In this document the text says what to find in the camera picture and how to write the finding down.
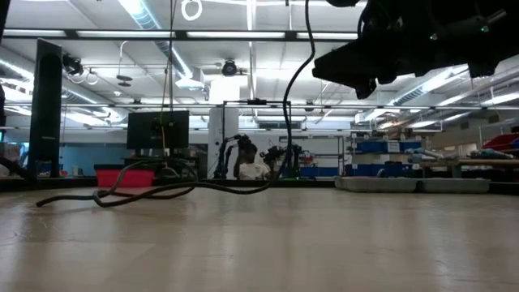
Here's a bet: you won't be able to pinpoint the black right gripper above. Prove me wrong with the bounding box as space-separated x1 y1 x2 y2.
311 0 504 100

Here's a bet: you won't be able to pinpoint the black cord with power adapter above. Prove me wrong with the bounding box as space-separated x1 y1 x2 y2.
35 0 317 208

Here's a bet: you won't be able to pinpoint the blue storage bins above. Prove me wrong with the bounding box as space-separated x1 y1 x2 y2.
356 140 422 154

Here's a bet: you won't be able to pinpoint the grey tool case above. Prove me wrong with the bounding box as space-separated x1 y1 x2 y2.
334 175 491 195

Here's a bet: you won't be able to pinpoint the white column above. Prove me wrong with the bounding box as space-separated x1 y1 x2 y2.
207 76 241 180

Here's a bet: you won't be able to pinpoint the person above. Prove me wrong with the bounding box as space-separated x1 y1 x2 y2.
233 142 272 181

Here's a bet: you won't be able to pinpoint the black monitor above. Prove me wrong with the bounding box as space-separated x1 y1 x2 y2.
126 109 191 150

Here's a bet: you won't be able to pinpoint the red plastic bin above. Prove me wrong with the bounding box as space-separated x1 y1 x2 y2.
93 163 157 188

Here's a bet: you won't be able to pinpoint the black ceiling camera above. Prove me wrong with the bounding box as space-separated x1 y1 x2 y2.
221 59 238 77

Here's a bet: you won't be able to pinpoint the white ring light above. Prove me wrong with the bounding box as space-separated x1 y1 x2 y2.
181 0 203 22

